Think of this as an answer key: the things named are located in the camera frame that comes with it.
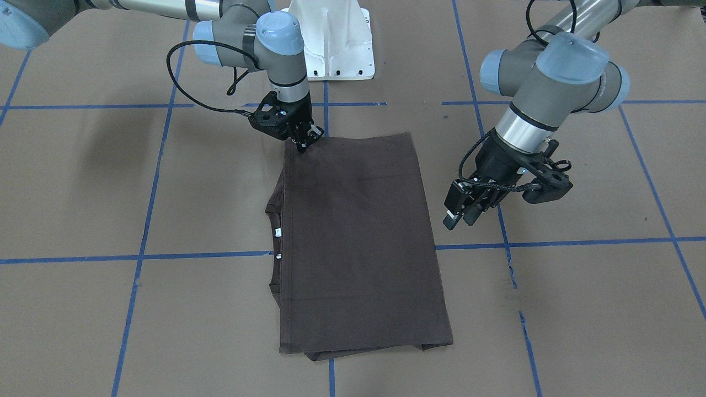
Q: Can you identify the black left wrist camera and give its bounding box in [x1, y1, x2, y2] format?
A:
[517, 139, 573, 204]

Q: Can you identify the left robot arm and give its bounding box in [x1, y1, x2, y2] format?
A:
[443, 1, 638, 229]

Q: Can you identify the dark brown t-shirt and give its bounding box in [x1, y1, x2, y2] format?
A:
[265, 133, 453, 361]

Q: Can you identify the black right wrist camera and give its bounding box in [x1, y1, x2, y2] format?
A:
[248, 91, 295, 141]

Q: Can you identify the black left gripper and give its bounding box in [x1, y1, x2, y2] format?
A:
[443, 129, 530, 230]

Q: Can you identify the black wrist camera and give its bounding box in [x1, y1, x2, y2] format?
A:
[248, 91, 295, 141]
[517, 139, 573, 204]

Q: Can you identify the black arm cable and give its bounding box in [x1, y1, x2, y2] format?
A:
[457, 0, 602, 195]
[167, 40, 260, 116]

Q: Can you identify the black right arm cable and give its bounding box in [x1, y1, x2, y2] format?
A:
[167, 40, 260, 116]

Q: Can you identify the white metal base plate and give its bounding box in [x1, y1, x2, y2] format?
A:
[285, 1, 376, 81]

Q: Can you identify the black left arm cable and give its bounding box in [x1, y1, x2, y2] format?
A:
[457, 0, 602, 195]

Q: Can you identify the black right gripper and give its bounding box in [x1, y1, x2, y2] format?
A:
[276, 94, 325, 153]

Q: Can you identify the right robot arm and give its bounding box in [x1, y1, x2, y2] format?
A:
[1, 1, 324, 153]

